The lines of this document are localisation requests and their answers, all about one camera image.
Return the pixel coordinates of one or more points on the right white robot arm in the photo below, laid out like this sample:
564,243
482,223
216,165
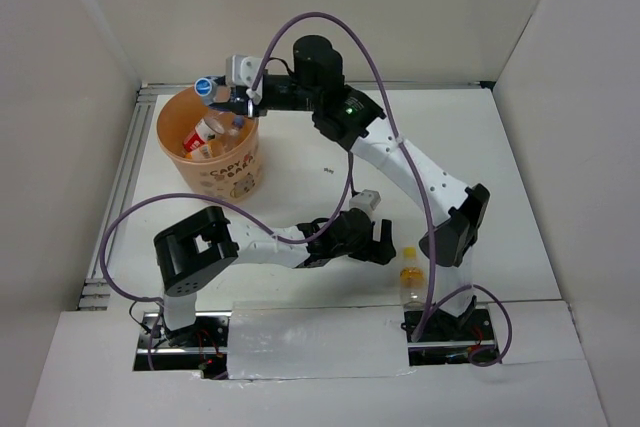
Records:
367,130

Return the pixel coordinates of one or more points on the aluminium frame rail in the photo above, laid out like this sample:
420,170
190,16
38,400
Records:
450,113

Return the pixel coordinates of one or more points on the orange juice bottle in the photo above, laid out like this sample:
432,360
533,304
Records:
207,152

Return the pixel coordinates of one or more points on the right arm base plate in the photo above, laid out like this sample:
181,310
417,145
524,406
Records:
446,341

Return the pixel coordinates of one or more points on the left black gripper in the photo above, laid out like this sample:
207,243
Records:
380,252

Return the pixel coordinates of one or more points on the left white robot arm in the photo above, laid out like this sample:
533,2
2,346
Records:
193,252

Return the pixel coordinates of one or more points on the blue label crushed bottle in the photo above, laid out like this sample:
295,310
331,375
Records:
214,93

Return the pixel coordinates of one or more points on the orange plastic bin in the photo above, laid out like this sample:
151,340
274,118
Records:
231,176

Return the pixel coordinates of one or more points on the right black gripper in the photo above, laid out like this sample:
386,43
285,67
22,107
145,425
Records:
246,108

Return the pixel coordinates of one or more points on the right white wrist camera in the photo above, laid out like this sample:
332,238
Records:
241,70

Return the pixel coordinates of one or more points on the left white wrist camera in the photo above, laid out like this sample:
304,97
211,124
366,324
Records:
366,201

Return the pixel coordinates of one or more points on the blue cap water bottle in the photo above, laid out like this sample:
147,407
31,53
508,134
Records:
233,135

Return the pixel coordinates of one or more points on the red label clear bottle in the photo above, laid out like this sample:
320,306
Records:
206,129

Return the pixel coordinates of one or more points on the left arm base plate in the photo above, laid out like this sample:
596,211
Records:
203,349

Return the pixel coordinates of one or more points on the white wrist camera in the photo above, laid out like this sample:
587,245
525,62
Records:
366,201
241,70

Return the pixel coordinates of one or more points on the yellow cap clear bottle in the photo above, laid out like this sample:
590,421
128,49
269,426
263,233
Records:
413,281

